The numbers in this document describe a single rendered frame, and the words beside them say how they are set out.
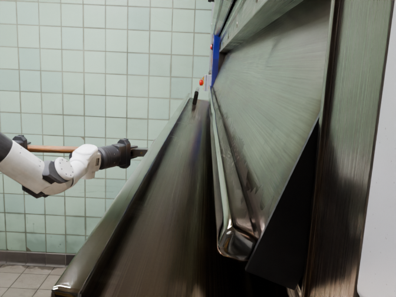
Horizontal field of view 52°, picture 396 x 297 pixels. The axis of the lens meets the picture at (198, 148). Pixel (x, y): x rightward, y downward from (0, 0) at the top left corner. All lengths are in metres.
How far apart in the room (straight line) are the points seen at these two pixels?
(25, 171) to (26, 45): 2.00
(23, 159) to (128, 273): 0.94
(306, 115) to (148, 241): 0.19
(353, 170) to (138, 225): 0.27
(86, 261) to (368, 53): 0.21
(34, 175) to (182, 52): 1.86
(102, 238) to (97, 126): 2.73
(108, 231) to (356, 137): 0.22
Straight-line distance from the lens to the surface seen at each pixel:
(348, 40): 0.20
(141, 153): 1.72
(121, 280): 0.32
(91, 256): 0.30
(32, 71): 3.16
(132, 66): 2.96
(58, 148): 1.80
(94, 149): 1.54
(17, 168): 1.24
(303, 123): 0.25
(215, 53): 2.08
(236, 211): 0.26
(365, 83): 0.17
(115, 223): 0.35
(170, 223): 0.42
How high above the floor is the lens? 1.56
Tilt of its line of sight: 11 degrees down
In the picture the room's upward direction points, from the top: 3 degrees clockwise
